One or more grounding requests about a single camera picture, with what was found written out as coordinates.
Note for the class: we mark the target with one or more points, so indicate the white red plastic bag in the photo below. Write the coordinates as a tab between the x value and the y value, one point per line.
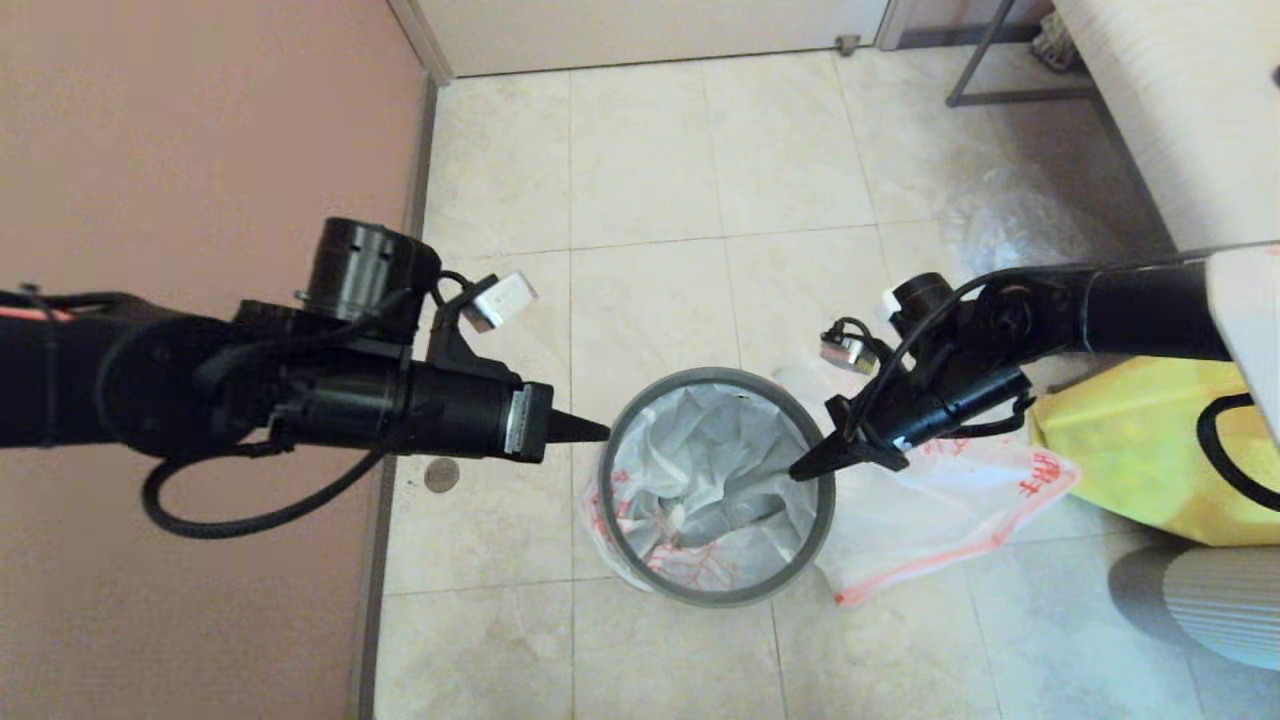
930	510

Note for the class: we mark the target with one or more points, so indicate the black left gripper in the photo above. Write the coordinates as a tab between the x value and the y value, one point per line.
525	420

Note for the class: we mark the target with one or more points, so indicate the white ribbed round appliance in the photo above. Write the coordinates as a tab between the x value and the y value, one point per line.
1220	610

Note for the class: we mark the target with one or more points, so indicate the round metal floor drain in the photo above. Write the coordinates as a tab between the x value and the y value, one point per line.
441	476

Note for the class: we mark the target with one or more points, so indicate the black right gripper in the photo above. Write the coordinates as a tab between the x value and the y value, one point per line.
880	430

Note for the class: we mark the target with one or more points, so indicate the small metal door stopper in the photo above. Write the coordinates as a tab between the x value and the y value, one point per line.
847	44

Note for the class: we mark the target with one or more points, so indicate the yellow fabric bag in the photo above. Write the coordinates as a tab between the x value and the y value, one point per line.
1130	450

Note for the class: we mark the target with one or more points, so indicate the white door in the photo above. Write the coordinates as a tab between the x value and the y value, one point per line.
650	35

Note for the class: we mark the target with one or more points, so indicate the clear crumpled plastic bag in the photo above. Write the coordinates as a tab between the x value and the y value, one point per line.
1000	220

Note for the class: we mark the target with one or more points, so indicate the grey patterned shoe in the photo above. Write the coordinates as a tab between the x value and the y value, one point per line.
1058	45

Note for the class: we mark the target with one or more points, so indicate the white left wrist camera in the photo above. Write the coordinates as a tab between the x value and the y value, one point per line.
500	298

